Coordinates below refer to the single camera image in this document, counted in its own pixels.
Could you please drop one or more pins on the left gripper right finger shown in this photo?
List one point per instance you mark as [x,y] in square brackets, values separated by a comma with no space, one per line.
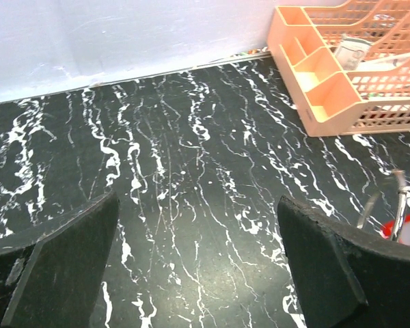
[344,277]

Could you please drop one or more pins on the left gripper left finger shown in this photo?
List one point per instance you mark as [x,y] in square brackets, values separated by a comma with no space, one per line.
[50,274]

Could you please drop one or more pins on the large silver keyring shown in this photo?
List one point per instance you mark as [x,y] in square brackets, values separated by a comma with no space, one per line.
[403,192]

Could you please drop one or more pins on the orange plastic file organizer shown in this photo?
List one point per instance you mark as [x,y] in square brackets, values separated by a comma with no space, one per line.
[332,101]

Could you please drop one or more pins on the white papers in organizer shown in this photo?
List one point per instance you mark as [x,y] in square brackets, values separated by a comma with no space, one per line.
[383,64]

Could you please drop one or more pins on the small box in organizer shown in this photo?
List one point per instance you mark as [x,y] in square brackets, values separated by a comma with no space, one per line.
[351,51]

